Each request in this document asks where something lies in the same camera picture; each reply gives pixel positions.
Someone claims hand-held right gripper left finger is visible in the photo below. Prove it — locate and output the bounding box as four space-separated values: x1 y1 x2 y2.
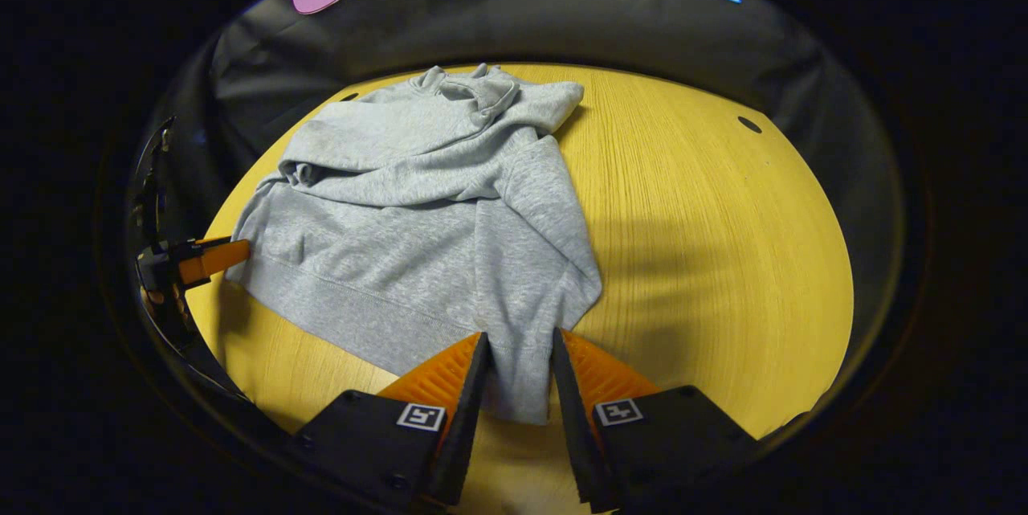
293 331 492 509

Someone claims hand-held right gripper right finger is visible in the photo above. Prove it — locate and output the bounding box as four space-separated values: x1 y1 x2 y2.
550 328 760 514

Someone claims grey zip-neck sweatshirt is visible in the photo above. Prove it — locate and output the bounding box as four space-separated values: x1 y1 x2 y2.
225 63 603 426

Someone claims black backdrop cloth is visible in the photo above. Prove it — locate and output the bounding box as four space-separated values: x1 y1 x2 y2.
127 0 907 259

